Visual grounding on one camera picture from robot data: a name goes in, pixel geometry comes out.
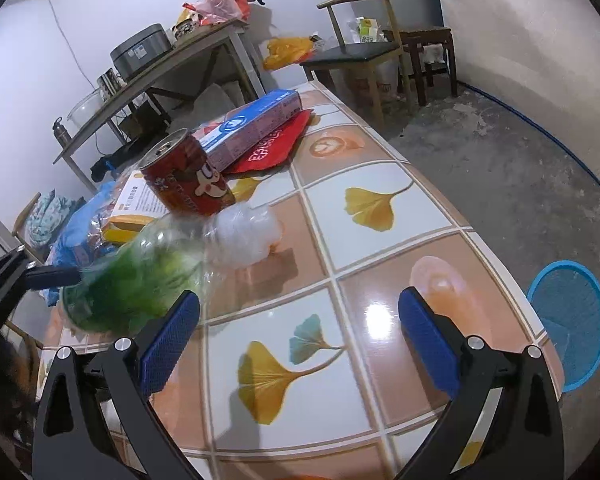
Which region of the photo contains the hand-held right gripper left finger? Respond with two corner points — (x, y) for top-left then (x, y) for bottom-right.
(32, 289), (216, 480)

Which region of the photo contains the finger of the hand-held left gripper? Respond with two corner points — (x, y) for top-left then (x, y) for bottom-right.
(0, 246), (83, 321)

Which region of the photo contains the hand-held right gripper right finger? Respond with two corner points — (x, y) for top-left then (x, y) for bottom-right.
(397, 286), (566, 480)

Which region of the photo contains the blue plastic bag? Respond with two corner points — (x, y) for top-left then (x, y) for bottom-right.
(45, 180), (116, 306)

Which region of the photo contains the crushed green plastic bottle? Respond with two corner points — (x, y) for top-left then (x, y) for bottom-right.
(60, 205), (286, 333)

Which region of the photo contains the white orange medicine box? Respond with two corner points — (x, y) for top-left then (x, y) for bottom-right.
(102, 170), (168, 246)

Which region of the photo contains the floral cloth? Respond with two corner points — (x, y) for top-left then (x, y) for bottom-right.
(22, 190), (76, 248)

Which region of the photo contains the light wooden chair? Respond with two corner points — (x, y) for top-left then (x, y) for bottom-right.
(11, 192), (56, 266)

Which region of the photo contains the clear snack wrapper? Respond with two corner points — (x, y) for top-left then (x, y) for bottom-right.
(67, 167), (146, 266)

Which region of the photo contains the black cloth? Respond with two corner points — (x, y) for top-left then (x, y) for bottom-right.
(90, 152), (131, 183)

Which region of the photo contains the blue plastic basket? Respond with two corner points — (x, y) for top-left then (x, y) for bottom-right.
(526, 260), (600, 393)

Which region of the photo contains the red drink can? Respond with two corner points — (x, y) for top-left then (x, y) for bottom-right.
(139, 128), (237, 217)

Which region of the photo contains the clear glass bowl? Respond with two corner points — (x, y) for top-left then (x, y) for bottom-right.
(67, 87), (106, 133)

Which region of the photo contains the brown cardboard box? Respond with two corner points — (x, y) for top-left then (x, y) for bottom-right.
(117, 100), (173, 143)

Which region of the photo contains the small metal utensil holder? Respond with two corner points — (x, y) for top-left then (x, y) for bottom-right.
(97, 67), (126, 98)

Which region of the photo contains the grey cushion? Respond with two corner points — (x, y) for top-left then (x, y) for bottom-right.
(180, 82), (241, 131)

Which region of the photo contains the blue white cardboard box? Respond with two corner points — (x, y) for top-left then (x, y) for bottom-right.
(190, 89), (303, 173)

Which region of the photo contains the grey rice cooker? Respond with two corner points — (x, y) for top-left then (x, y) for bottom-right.
(110, 23), (173, 75)

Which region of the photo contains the grey side table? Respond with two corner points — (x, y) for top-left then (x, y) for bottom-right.
(52, 22), (261, 193)

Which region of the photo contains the white sack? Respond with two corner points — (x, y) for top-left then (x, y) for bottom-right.
(350, 57), (401, 103)

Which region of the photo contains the patterned metal pot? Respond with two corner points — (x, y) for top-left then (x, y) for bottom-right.
(174, 19), (201, 41)

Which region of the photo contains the wooden chair black seat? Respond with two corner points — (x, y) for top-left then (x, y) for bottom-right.
(299, 0), (416, 123)

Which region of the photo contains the dark wooden stool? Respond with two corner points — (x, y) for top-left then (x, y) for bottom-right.
(382, 25), (458, 107)

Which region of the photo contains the yellow plastic bag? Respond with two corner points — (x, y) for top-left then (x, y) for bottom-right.
(263, 35), (318, 71)

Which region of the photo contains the green white food packet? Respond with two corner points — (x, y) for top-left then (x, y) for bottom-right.
(347, 16), (383, 45)

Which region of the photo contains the translucent red plastic bag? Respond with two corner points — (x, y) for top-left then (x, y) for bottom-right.
(182, 0), (251, 26)

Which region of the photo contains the blue floor hose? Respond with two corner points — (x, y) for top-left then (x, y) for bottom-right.
(457, 81), (600, 198)

